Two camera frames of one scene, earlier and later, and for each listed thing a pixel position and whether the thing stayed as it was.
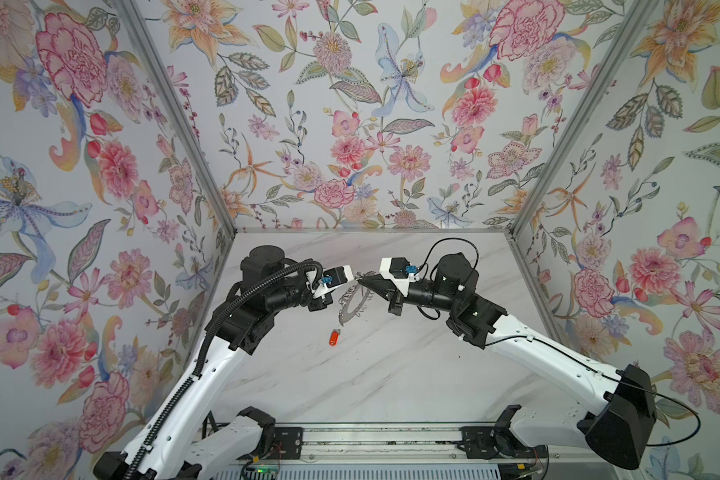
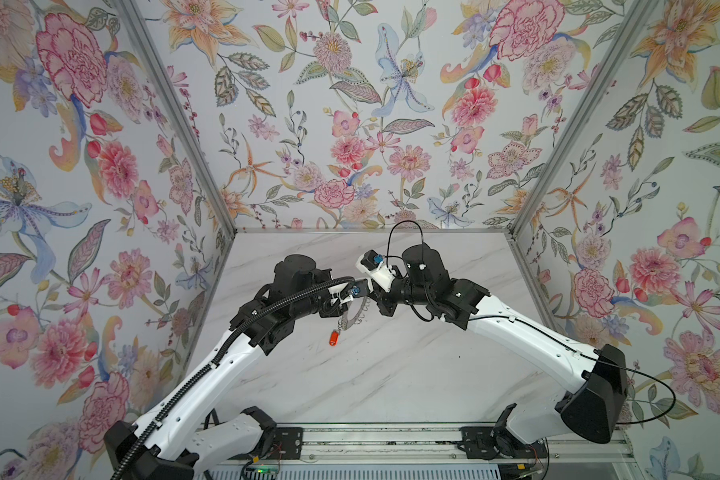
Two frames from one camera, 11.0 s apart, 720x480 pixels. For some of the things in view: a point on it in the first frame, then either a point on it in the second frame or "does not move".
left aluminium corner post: [140, 23] does not move
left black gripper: [319, 302] → [335, 311]
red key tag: [334, 335] does not move
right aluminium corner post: [637, 21] does not move
